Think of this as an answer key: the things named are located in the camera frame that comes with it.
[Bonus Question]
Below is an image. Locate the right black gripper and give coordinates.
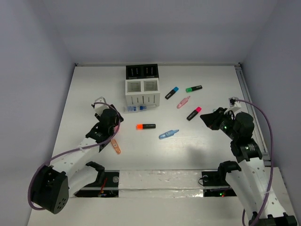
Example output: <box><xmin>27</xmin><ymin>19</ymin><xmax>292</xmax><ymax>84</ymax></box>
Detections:
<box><xmin>199</xmin><ymin>107</ymin><xmax>238</xmax><ymax>140</ymax></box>

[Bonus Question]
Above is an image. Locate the pink cap black highlighter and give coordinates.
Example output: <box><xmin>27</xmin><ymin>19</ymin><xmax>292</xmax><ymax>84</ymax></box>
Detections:
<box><xmin>186</xmin><ymin>107</ymin><xmax>202</xmax><ymax>121</ymax></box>

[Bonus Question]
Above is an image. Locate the clear bottle blue cap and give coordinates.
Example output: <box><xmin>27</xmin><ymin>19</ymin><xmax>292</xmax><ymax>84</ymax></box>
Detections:
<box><xmin>124</xmin><ymin>105</ymin><xmax>156</xmax><ymax>113</ymax></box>

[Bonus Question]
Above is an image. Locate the orange cap black highlighter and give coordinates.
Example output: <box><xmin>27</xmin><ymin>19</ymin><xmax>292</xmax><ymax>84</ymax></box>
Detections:
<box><xmin>136</xmin><ymin>124</ymin><xmax>156</xmax><ymax>130</ymax></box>

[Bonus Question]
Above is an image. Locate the green cap black highlighter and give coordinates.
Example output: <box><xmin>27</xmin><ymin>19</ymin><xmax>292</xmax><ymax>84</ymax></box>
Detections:
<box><xmin>185</xmin><ymin>85</ymin><xmax>203</xmax><ymax>93</ymax></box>

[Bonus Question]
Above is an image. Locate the blue cap black highlighter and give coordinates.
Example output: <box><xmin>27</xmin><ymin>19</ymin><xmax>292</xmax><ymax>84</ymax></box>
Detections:
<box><xmin>165</xmin><ymin>87</ymin><xmax>179</xmax><ymax>100</ymax></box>

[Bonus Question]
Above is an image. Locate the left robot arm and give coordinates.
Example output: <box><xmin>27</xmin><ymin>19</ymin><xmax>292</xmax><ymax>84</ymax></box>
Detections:
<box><xmin>27</xmin><ymin>102</ymin><xmax>124</xmax><ymax>214</ymax></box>

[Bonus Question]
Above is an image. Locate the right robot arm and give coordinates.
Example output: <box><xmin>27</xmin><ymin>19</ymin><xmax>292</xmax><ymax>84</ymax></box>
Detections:
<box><xmin>200</xmin><ymin>107</ymin><xmax>298</xmax><ymax>226</ymax></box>

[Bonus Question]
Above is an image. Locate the orange correction tape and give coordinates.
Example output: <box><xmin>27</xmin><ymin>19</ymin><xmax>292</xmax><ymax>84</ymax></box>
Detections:
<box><xmin>111</xmin><ymin>139</ymin><xmax>121</xmax><ymax>154</ymax></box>

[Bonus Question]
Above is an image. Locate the pink correction tape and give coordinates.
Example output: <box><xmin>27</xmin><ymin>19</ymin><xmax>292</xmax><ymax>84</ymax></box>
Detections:
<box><xmin>177</xmin><ymin>96</ymin><xmax>190</xmax><ymax>109</ymax></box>

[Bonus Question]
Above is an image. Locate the blue correction tape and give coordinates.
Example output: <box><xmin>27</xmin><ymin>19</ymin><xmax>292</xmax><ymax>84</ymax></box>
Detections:
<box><xmin>158</xmin><ymin>129</ymin><xmax>179</xmax><ymax>140</ymax></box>

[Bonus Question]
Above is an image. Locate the white slotted container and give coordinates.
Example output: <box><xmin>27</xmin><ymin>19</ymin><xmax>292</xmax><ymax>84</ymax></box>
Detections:
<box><xmin>125</xmin><ymin>78</ymin><xmax>160</xmax><ymax>106</ymax></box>

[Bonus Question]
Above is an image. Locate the black slotted container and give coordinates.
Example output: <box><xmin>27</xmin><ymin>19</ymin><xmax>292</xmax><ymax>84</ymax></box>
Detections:
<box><xmin>126</xmin><ymin>64</ymin><xmax>159</xmax><ymax>80</ymax></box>

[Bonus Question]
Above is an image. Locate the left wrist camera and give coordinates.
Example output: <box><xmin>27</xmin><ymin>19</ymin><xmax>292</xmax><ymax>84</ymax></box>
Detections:
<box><xmin>91</xmin><ymin>97</ymin><xmax>109</xmax><ymax>116</ymax></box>

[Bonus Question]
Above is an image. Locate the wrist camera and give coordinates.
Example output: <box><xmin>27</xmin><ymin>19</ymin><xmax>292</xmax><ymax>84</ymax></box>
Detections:
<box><xmin>91</xmin><ymin>97</ymin><xmax>109</xmax><ymax>116</ymax></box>
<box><xmin>228</xmin><ymin>97</ymin><xmax>242</xmax><ymax>113</ymax></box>

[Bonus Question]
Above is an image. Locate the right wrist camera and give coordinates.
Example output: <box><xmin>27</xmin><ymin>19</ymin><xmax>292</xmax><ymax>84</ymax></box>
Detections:
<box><xmin>228</xmin><ymin>97</ymin><xmax>242</xmax><ymax>113</ymax></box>

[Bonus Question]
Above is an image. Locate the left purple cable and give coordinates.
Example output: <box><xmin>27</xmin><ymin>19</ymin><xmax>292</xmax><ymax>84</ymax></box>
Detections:
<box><xmin>27</xmin><ymin>101</ymin><xmax>122</xmax><ymax>210</ymax></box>

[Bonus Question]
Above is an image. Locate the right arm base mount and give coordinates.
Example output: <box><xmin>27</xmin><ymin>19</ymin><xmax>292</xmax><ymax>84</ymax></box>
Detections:
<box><xmin>198</xmin><ymin>161</ymin><xmax>240</xmax><ymax>197</ymax></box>

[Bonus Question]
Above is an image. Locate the aluminium rail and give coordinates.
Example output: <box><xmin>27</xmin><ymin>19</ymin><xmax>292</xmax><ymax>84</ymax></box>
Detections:
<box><xmin>234</xmin><ymin>65</ymin><xmax>273</xmax><ymax>167</ymax></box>

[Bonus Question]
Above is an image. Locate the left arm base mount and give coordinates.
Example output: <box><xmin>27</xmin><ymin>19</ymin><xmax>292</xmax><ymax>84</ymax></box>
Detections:
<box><xmin>74</xmin><ymin>161</ymin><xmax>119</xmax><ymax>198</ymax></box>

